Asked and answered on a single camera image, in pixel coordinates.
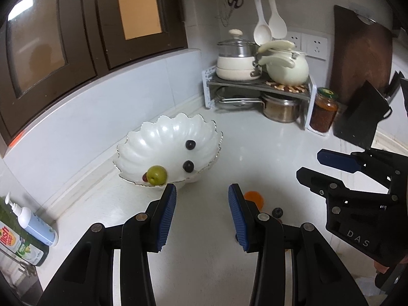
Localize white ladle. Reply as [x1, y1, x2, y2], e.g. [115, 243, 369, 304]
[253, 0, 272, 46]

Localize dark wooden cutting board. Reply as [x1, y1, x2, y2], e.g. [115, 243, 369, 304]
[328, 5, 393, 104]

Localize grey and white shelf rack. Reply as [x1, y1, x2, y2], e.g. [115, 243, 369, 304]
[202, 65, 317, 131]

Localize white pump bottle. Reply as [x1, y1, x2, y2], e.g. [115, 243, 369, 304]
[5, 192, 59, 247]

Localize white scalloped bowl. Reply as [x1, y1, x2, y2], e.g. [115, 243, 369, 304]
[115, 112, 224, 188]

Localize cream saucepan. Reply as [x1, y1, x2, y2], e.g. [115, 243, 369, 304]
[216, 56, 263, 81]

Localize orange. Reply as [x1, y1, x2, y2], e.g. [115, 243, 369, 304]
[244, 190, 265, 211]

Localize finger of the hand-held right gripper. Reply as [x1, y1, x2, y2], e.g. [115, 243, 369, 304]
[296, 166, 400, 229]
[317, 148, 408, 189]

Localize black knife block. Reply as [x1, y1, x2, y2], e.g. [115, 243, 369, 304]
[333, 81, 393, 149]

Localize white wall outlet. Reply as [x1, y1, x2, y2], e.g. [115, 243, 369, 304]
[301, 34, 329, 60]
[285, 31, 303, 50]

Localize brown framed window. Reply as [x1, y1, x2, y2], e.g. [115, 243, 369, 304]
[0, 0, 188, 149]

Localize cream kettle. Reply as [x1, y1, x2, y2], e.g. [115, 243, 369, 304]
[257, 39, 310, 85]

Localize steel pan lid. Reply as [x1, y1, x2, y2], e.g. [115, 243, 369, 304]
[215, 86, 265, 110]

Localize patterned trivet mat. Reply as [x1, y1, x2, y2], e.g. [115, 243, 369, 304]
[266, 80, 309, 94]

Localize green apple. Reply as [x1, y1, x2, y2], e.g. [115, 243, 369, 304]
[146, 165, 168, 186]

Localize white rice spoon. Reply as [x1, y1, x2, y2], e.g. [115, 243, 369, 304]
[266, 0, 288, 40]

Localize glass jar of red sauce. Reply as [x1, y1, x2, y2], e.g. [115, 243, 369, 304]
[310, 87, 339, 133]

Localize person's right hand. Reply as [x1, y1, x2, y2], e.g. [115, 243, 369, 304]
[374, 260, 391, 275]

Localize black handled scissors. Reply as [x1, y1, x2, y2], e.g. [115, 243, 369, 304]
[218, 0, 244, 26]

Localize green dish soap bottle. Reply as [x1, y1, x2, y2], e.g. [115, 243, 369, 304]
[0, 194, 50, 266]

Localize stainless steel pot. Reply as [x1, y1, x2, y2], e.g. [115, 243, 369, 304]
[261, 92, 302, 124]

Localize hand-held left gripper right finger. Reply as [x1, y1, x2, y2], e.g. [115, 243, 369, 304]
[228, 183, 370, 306]

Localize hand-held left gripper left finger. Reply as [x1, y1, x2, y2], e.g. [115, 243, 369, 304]
[36, 183, 177, 306]

